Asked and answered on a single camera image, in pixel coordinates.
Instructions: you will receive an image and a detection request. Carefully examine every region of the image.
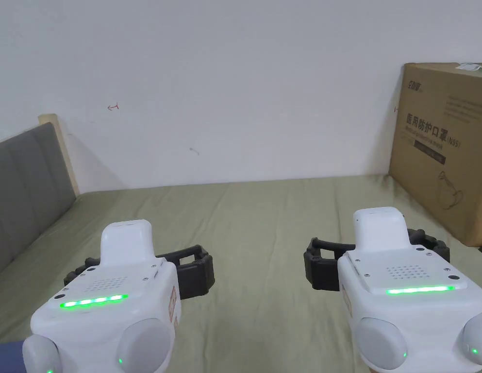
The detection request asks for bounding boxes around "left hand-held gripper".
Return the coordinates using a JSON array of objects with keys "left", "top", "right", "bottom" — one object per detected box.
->
[{"left": 22, "top": 219, "right": 216, "bottom": 373}]

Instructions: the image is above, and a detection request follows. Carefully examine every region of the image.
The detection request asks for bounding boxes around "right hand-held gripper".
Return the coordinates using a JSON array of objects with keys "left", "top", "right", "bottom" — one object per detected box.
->
[{"left": 302, "top": 207, "right": 482, "bottom": 373}]

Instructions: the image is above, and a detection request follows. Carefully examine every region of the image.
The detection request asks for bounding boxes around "brown cardboard carton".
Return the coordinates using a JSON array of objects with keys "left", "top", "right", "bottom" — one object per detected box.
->
[{"left": 388, "top": 62, "right": 482, "bottom": 248}]

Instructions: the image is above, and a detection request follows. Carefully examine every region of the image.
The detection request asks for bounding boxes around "bed with pale green sheet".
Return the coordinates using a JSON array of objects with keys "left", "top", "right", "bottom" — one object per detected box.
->
[{"left": 0, "top": 172, "right": 482, "bottom": 373}]

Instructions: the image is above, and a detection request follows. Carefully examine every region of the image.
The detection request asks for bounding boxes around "grey padded headboard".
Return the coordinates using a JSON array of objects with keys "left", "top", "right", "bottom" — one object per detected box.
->
[{"left": 0, "top": 114, "right": 78, "bottom": 281}]

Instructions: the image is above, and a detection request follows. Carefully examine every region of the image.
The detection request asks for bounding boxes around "dark blue shirt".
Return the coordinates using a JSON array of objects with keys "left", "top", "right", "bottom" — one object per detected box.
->
[{"left": 0, "top": 341, "right": 25, "bottom": 373}]

